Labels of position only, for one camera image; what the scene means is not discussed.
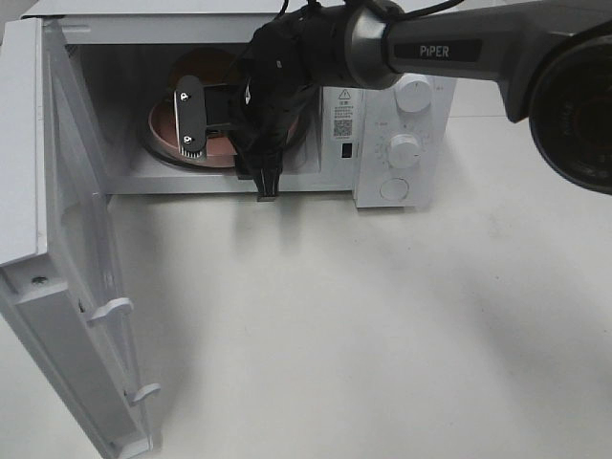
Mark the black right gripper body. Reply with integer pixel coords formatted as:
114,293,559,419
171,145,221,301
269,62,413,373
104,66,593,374
205,75,319,180

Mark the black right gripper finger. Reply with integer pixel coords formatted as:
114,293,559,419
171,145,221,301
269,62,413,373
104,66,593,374
253,167,279,202

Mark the burger with lettuce and tomato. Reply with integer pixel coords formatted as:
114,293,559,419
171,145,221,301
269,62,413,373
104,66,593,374
166,47,242,91

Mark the pink round plate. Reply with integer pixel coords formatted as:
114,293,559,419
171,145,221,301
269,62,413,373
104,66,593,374
145,99,301,166

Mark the white microwave door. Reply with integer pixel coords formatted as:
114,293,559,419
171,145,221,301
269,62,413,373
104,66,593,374
1,17,160,458

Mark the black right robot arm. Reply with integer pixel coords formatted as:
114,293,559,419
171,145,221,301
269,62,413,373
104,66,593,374
203,1,611,199

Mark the glass microwave turntable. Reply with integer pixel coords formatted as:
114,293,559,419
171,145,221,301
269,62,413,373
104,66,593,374
138,95,311,172

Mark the white microwave oven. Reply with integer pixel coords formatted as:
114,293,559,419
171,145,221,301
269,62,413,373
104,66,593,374
25,1,455,208

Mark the lower white microwave knob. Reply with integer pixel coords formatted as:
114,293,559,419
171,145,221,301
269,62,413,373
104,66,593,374
387,134,422,169

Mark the white microwave knob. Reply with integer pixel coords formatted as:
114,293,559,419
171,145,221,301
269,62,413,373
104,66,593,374
395,78,432,113
387,134,422,169

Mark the upper white microwave knob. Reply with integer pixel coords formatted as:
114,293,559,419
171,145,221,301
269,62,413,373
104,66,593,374
395,78,432,113

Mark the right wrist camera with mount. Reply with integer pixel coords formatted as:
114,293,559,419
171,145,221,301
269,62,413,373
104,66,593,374
173,75,207,161

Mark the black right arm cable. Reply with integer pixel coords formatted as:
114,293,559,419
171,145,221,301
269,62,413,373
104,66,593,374
224,0,479,92

